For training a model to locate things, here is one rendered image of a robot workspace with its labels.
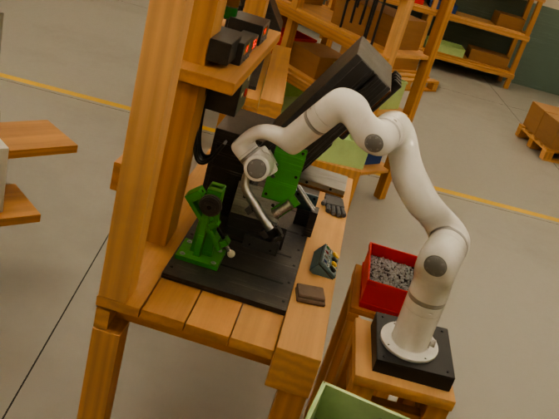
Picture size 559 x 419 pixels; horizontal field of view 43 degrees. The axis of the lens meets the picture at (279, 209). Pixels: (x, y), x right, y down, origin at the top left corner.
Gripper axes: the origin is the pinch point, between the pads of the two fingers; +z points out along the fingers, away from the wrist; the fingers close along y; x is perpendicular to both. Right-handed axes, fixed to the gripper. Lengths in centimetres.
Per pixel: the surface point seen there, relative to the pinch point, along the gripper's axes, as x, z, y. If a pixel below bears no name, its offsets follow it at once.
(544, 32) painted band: -360, 916, -48
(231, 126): 7.8, 13.3, 16.6
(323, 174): -13.8, 23.9, -15.9
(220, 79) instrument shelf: -4.0, -39.2, 28.6
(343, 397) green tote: 2, -71, -64
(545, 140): -215, 568, -140
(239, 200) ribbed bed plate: 16.6, 4.4, -8.8
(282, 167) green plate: -3.4, 2.8, -5.1
